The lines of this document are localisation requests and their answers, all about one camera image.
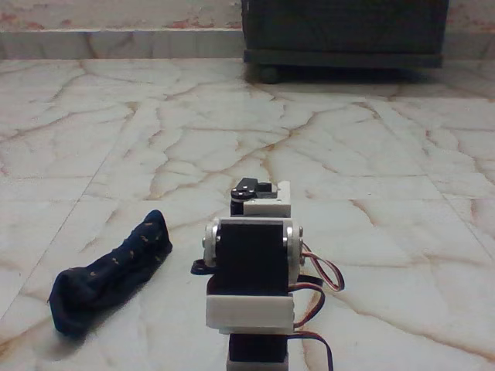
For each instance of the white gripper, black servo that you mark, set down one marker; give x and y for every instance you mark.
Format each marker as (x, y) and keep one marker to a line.
(267, 204)

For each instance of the dark blue patterned sock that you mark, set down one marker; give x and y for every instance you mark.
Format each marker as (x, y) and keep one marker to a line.
(116, 270)

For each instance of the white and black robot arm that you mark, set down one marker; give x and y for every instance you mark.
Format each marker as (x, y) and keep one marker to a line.
(249, 251)

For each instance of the dark wooden cabinet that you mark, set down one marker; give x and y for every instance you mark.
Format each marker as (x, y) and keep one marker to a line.
(344, 27)

